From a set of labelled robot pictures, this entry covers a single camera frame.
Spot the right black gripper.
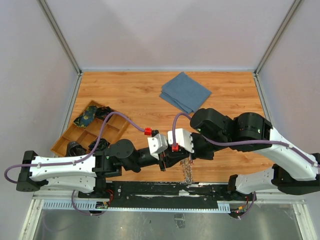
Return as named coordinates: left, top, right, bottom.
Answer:
left=182, top=132, right=230, bottom=161

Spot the metal disc with keyrings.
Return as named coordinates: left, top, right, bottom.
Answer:
left=180, top=157, right=194, bottom=185

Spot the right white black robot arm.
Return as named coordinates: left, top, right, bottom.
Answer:
left=190, top=108, right=320, bottom=200

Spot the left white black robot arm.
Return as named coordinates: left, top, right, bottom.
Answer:
left=16, top=137, right=195, bottom=198

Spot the folded blue cloth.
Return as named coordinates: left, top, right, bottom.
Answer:
left=159, top=72, right=212, bottom=114

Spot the dark bundle in tray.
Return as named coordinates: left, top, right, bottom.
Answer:
left=65, top=141, right=87, bottom=157
left=88, top=138, right=110, bottom=152

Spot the black bundle in tray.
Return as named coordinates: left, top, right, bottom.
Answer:
left=94, top=106, right=114, bottom=120

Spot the blue yellow patterned cloth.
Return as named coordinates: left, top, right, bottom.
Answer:
left=73, top=105, right=98, bottom=129

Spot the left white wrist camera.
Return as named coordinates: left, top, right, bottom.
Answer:
left=147, top=133, right=168, bottom=160

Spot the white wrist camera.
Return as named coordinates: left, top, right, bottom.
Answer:
left=167, top=128, right=195, bottom=153
left=147, top=133, right=168, bottom=160

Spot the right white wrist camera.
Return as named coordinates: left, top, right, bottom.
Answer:
left=167, top=128, right=195, bottom=153

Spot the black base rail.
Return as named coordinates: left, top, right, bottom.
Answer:
left=77, top=181, right=246, bottom=209

